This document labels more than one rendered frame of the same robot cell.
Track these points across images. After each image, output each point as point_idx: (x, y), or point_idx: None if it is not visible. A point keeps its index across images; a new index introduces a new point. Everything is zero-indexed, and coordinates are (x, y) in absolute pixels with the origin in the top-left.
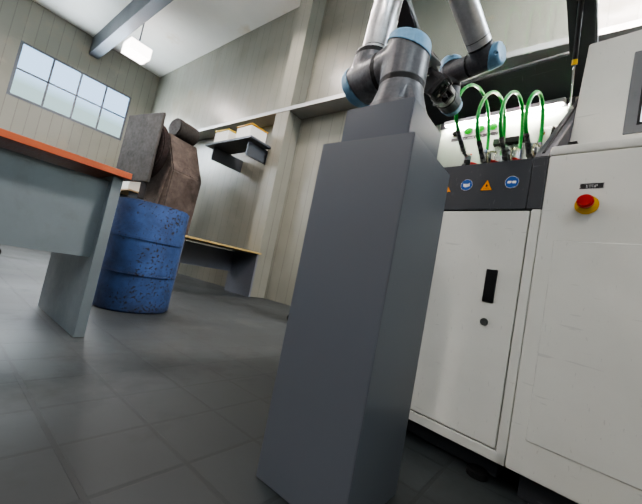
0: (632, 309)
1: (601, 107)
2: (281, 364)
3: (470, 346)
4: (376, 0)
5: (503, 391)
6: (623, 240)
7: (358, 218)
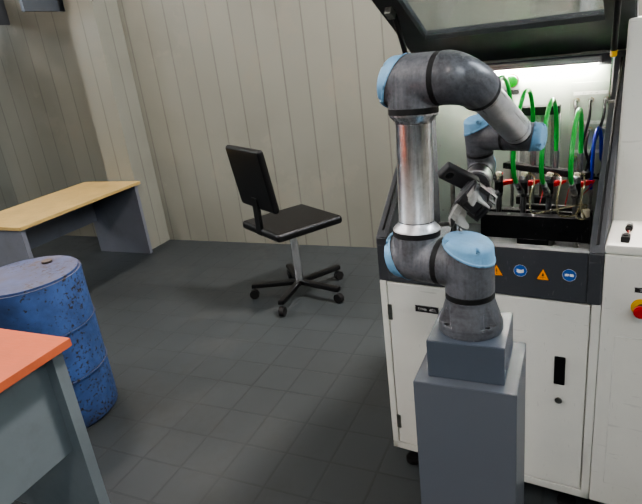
0: None
1: None
2: None
3: (548, 419)
4: (405, 163)
5: (581, 450)
6: None
7: (475, 453)
